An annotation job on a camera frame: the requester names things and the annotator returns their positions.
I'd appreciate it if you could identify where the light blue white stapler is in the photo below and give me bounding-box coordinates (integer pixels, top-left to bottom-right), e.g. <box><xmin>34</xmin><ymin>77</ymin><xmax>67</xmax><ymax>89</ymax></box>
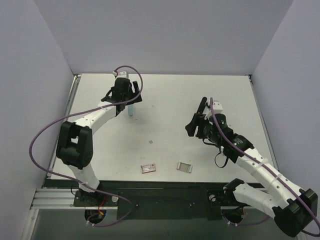
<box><xmin>127</xmin><ymin>104</ymin><xmax>135</xmax><ymax>118</ymax></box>

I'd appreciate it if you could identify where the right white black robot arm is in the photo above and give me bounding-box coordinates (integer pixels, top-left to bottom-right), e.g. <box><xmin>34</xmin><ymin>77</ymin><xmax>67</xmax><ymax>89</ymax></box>
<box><xmin>185</xmin><ymin>97</ymin><xmax>320</xmax><ymax>238</ymax></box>

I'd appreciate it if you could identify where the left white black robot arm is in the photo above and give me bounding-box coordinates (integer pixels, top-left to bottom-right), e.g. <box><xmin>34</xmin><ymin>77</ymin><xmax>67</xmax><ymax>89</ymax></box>
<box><xmin>56</xmin><ymin>76</ymin><xmax>142</xmax><ymax>206</ymax></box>

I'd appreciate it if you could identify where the open staple box tray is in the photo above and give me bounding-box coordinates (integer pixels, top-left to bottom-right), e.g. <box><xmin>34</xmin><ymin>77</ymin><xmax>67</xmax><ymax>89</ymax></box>
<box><xmin>176</xmin><ymin>162</ymin><xmax>193</xmax><ymax>174</ymax></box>

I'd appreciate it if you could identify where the red white staple box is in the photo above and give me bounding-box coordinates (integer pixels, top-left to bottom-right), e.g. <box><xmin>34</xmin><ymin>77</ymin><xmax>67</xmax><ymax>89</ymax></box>
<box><xmin>140</xmin><ymin>163</ymin><xmax>156</xmax><ymax>174</ymax></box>

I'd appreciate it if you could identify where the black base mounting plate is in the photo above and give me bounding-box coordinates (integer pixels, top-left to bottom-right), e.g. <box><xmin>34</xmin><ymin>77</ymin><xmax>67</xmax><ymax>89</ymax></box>
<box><xmin>73</xmin><ymin>180</ymin><xmax>242</xmax><ymax>221</ymax></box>

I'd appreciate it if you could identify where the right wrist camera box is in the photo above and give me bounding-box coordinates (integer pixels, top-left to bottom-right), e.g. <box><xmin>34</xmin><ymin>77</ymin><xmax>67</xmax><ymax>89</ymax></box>
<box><xmin>203</xmin><ymin>100</ymin><xmax>223</xmax><ymax>119</ymax></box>

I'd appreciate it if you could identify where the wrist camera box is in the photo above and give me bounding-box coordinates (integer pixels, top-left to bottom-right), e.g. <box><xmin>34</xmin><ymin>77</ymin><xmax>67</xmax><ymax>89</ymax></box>
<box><xmin>112</xmin><ymin>71</ymin><xmax>129</xmax><ymax>79</ymax></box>
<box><xmin>203</xmin><ymin>100</ymin><xmax>223</xmax><ymax>119</ymax></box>

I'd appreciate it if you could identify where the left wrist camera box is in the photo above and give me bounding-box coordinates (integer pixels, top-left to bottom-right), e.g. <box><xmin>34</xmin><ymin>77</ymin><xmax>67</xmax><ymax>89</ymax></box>
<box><xmin>112</xmin><ymin>71</ymin><xmax>129</xmax><ymax>79</ymax></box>

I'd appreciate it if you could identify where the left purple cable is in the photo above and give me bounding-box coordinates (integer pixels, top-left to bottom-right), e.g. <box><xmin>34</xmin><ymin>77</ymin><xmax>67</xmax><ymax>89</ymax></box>
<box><xmin>28</xmin><ymin>65</ymin><xmax>144</xmax><ymax>227</ymax></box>

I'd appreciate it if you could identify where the purple cable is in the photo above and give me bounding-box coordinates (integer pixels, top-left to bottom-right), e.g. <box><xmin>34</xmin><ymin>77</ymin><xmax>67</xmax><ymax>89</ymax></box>
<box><xmin>28</xmin><ymin>65</ymin><xmax>144</xmax><ymax>227</ymax></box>
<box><xmin>209</xmin><ymin>97</ymin><xmax>320</xmax><ymax>237</ymax></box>

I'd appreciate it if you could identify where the aluminium frame rail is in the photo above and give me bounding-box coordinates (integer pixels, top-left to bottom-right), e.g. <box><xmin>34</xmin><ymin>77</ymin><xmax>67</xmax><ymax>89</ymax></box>
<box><xmin>29</xmin><ymin>187</ymin><xmax>83</xmax><ymax>210</ymax></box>

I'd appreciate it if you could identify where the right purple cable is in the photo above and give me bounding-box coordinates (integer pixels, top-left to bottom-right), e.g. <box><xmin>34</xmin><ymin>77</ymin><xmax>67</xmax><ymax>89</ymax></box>
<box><xmin>209</xmin><ymin>97</ymin><xmax>320</xmax><ymax>237</ymax></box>

